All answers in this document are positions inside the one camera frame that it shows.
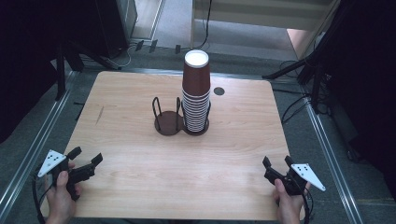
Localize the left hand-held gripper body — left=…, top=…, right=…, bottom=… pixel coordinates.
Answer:
left=37, top=149, right=96, bottom=202

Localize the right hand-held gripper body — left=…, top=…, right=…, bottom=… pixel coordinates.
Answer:
left=263, top=162, right=327, bottom=197

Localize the black wire cup holder rack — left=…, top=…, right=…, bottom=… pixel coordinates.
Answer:
left=151, top=95, right=212, bottom=137

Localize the stack of brown paper cups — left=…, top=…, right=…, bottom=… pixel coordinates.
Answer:
left=181, top=49, right=212, bottom=133

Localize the person's right hand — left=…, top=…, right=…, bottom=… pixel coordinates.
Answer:
left=272, top=177, right=312, bottom=224

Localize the person's left hand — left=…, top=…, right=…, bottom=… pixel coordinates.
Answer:
left=44, top=162, right=83, bottom=224

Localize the black metal stand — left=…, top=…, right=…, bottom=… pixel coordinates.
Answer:
left=261, top=40, right=335, bottom=116
left=54, top=36, right=123, bottom=102

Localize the dark cabinet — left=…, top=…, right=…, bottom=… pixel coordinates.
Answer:
left=92, top=0, right=139, bottom=59

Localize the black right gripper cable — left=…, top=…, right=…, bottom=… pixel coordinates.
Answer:
left=298, top=186, right=315, bottom=224

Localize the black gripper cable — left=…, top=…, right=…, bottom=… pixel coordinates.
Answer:
left=298, top=186, right=315, bottom=224
left=31, top=169, right=52, bottom=224

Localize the aluminium floor rail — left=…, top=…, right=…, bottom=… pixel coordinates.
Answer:
left=0, top=70, right=78, bottom=217
left=302, top=95, right=364, bottom=224

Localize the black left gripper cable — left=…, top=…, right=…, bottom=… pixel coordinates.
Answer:
left=31, top=169, right=52, bottom=224

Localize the black floor cable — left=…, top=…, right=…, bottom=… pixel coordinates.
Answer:
left=280, top=92, right=312, bottom=126

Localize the white floor cable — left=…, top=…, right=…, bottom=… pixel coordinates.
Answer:
left=106, top=42, right=139, bottom=69

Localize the black hanging cable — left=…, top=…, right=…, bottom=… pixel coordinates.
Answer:
left=186, top=0, right=214, bottom=51

